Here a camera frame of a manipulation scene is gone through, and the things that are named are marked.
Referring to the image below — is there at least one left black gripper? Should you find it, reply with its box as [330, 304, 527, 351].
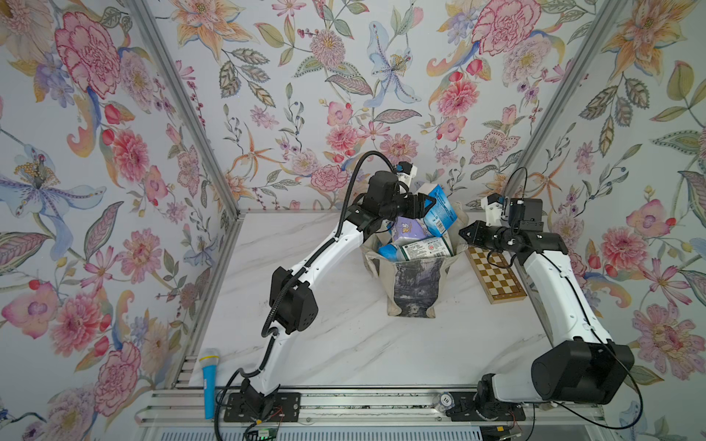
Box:
[373, 190, 433, 221]

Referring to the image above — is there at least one purple tissue pack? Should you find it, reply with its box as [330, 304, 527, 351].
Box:
[391, 217, 432, 246]

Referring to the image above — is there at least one green white tissue box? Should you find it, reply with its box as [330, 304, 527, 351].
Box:
[399, 237, 452, 261]

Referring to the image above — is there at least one blue floral tissue pack front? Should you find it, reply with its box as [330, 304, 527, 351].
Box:
[378, 244, 399, 262]

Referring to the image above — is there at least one beige canvas bag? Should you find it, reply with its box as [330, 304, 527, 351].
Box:
[361, 202, 469, 319]

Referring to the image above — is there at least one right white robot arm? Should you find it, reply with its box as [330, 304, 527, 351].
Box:
[460, 194, 634, 409]

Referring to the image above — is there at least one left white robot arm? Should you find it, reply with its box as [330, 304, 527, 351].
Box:
[241, 162, 436, 397]

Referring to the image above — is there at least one wooden chessboard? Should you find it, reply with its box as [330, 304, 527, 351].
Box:
[465, 246, 527, 304]

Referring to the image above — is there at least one blue microphone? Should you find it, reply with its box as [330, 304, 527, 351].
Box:
[198, 348, 220, 420]

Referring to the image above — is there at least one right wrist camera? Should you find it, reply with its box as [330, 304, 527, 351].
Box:
[481, 193, 506, 227]

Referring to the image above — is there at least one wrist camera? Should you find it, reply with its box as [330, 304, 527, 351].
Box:
[481, 193, 506, 227]
[395, 161, 417, 187]

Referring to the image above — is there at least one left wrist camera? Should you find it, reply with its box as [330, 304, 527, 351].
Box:
[395, 161, 417, 187]

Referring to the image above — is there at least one aluminium corner post right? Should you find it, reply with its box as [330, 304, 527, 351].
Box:
[501, 1, 624, 198]

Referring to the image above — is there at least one aluminium corner post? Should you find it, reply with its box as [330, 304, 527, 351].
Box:
[126, 0, 240, 220]
[501, 1, 624, 198]

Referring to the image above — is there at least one aluminium corner post left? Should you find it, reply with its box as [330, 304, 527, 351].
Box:
[126, 0, 240, 220]

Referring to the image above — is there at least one metal base rail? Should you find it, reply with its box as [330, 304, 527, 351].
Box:
[134, 385, 608, 441]

